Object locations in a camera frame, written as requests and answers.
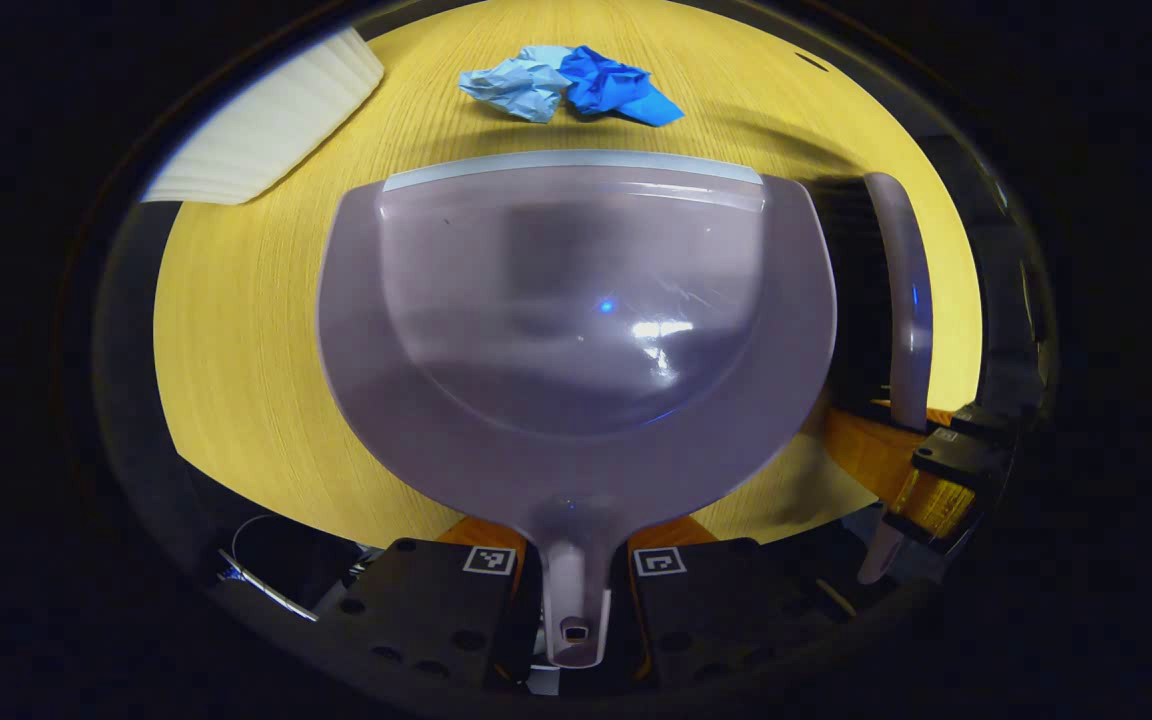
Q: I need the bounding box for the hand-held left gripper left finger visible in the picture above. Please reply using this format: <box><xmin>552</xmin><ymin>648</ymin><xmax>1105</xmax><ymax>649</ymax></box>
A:
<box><xmin>316</xmin><ymin>515</ymin><xmax>542</xmax><ymax>693</ymax></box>

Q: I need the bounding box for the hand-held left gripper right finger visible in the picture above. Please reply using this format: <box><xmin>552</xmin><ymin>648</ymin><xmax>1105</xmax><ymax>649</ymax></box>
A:
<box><xmin>621</xmin><ymin>515</ymin><xmax>837</xmax><ymax>693</ymax></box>

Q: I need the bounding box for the pale purple dustpan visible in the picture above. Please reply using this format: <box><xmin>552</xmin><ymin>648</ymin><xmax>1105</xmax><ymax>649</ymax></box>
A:
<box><xmin>316</xmin><ymin>150</ymin><xmax>839</xmax><ymax>669</ymax></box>

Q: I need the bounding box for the dark blue paper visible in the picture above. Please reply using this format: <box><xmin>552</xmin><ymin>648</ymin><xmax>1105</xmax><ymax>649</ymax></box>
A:
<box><xmin>558</xmin><ymin>45</ymin><xmax>685</xmax><ymax>128</ymax></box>

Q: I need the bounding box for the white garbage bin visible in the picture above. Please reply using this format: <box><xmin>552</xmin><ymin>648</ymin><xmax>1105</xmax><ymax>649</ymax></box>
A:
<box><xmin>141</xmin><ymin>28</ymin><xmax>385</xmax><ymax>206</ymax></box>

